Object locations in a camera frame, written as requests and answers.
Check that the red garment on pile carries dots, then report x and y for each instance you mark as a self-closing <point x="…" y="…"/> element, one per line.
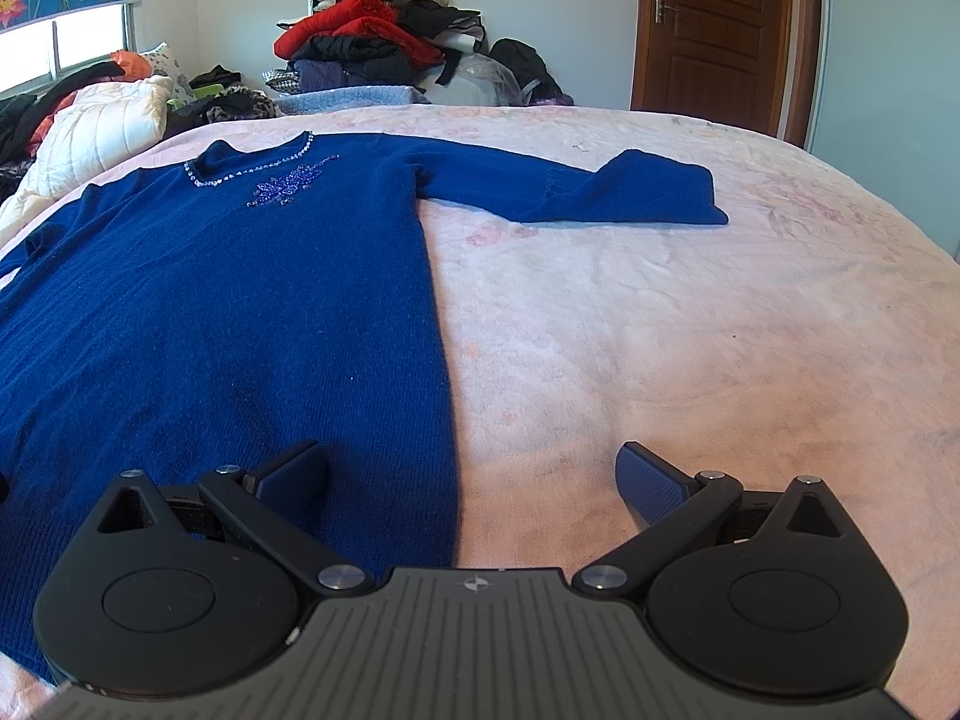
<point x="368" y="19"/>

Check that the orange garment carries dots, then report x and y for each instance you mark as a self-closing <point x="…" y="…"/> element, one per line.
<point x="134" y="68"/>

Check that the light blue quilted blanket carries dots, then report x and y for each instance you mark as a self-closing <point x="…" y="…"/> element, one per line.
<point x="350" y="97"/>

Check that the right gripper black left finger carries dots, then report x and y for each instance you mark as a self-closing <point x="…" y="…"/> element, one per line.
<point x="242" y="500"/>

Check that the pink floral bed sheet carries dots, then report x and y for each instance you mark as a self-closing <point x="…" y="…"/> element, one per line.
<point x="816" y="333"/>

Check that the black garment by window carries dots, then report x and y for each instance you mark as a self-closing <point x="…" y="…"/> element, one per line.
<point x="23" y="113"/>

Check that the floral print pillow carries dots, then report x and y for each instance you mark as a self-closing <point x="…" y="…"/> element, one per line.
<point x="163" y="62"/>

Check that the leopard print garment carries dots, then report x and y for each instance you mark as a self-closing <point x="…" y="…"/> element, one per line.
<point x="238" y="103"/>

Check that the blue knit sweater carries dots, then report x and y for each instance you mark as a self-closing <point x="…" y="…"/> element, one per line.
<point x="223" y="309"/>

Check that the brown wooden door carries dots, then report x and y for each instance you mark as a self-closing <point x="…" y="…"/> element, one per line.
<point x="747" y="63"/>

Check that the black clothes pile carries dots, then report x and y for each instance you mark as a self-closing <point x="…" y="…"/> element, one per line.
<point x="476" y="70"/>

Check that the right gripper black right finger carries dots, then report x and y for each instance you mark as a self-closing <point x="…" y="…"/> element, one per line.
<point x="678" y="514"/>

